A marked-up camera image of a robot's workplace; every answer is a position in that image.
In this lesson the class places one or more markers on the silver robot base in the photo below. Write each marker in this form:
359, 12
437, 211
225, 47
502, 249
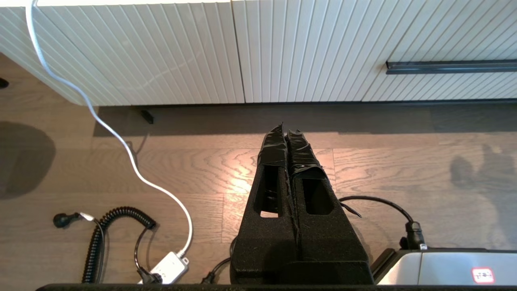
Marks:
444, 268

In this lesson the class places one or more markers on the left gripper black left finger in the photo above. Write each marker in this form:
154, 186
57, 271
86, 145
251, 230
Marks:
262, 250

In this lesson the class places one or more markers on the white fluted drawer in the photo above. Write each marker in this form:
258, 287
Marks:
464, 40

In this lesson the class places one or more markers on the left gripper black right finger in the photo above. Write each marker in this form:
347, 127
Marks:
331, 250

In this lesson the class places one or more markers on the white adapter box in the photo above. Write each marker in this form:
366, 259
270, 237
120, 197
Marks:
169, 268

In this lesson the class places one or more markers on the white long TV cabinet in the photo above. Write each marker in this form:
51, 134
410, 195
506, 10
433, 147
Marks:
202, 48

